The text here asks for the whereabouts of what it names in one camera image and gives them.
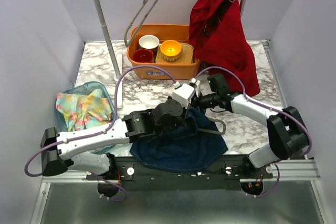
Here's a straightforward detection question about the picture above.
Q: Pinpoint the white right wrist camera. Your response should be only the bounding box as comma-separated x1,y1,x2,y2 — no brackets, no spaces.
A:
189,78,201,97

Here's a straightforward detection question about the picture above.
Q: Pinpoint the clear blue plastic bin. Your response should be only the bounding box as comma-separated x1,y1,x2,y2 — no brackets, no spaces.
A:
54,81,119,156

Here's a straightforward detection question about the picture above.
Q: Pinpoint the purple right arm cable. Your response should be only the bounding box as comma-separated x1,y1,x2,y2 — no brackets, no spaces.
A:
195,66,313,198

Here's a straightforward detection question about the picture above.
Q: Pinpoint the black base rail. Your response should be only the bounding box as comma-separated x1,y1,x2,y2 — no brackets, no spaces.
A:
84,154,280,195

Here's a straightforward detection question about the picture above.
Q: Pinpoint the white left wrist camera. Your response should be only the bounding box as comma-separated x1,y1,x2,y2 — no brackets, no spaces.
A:
172,82,195,108

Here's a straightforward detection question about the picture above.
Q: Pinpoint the beige square plate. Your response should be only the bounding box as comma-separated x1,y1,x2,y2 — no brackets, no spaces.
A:
155,42,194,64

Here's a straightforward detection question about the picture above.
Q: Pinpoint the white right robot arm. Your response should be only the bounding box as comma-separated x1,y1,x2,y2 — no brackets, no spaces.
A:
192,73,310,178

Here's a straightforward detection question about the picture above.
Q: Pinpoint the orange plastic basin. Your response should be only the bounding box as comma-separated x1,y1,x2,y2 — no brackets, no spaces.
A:
127,24,201,80

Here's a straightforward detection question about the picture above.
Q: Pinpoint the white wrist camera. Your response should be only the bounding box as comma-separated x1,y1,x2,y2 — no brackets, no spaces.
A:
189,78,201,97
172,82,195,108

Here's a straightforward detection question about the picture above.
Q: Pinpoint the floral cloth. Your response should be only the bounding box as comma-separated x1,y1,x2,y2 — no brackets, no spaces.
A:
55,89,113,133

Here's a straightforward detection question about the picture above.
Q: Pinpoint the red cup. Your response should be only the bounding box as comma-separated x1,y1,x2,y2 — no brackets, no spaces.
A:
133,48,154,63

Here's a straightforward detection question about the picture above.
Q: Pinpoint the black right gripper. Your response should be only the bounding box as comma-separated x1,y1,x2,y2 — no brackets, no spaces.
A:
186,90,219,118

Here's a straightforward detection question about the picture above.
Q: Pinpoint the blue denim skirt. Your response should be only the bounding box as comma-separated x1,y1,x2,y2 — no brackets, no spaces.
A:
130,107,228,173

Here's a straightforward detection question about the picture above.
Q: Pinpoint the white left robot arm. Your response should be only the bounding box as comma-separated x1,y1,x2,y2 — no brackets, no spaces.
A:
41,99,191,179

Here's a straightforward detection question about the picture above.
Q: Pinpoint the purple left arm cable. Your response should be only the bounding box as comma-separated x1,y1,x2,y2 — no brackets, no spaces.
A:
24,66,182,202

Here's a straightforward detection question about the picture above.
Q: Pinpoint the yellow bowl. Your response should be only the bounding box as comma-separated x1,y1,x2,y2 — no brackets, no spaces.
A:
160,40,182,61

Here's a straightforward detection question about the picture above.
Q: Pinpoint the red skirt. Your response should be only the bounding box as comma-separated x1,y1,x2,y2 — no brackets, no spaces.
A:
188,0,260,97

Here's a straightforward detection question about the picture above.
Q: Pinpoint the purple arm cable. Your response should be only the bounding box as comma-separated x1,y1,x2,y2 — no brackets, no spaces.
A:
24,66,182,202
195,66,313,198

